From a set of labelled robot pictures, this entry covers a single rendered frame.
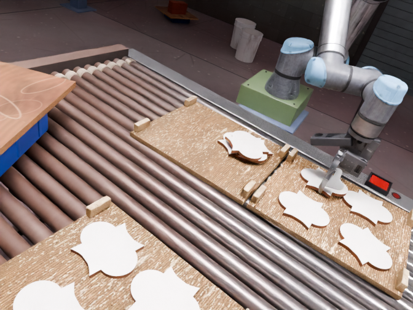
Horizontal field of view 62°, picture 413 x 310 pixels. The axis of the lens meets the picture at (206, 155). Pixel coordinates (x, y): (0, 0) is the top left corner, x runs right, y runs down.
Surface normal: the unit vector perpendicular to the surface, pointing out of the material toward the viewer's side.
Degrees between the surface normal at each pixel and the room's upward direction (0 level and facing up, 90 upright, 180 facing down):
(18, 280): 0
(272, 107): 90
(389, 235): 0
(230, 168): 0
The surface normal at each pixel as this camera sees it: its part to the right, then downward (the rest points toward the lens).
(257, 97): -0.48, 0.43
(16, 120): 0.22, -0.79
